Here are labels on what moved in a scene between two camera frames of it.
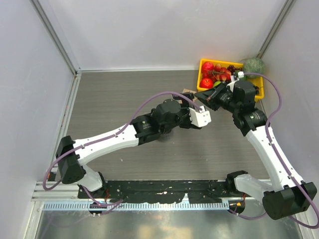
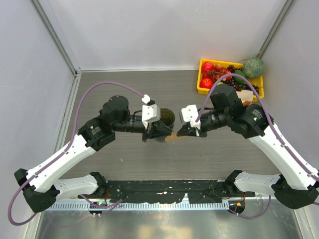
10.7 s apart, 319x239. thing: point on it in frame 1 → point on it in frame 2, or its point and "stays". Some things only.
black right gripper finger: (207, 96) → (185, 130)
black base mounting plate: (162, 191) stays
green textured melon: (254, 65) stays
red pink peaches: (220, 73) stays
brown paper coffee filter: (187, 90) → (174, 138)
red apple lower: (206, 83) stays
